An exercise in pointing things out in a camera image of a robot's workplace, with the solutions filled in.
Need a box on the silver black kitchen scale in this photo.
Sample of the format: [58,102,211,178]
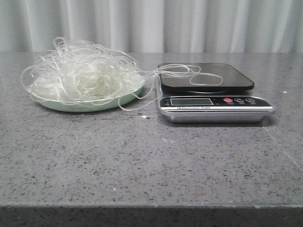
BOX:
[157,63,276,123]

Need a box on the light green round plate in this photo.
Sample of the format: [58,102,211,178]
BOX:
[27,73,144,113]

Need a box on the white pleated curtain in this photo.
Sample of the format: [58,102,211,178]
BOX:
[0,0,303,53]

